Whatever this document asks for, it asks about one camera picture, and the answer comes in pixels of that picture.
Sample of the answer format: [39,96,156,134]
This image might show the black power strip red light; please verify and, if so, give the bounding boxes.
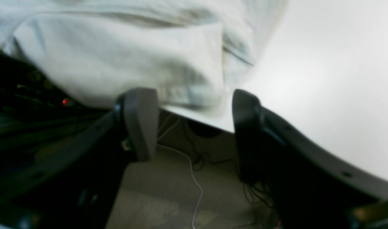
[0,54,100,114]

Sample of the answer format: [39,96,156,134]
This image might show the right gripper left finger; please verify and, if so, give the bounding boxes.
[0,87,159,229]

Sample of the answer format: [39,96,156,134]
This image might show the white cable on floor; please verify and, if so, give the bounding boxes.
[156,118,204,229]

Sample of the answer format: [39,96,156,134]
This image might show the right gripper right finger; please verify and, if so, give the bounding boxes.
[232,89,388,229]

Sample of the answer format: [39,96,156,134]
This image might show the light grey t-shirt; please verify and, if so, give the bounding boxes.
[0,0,286,108]

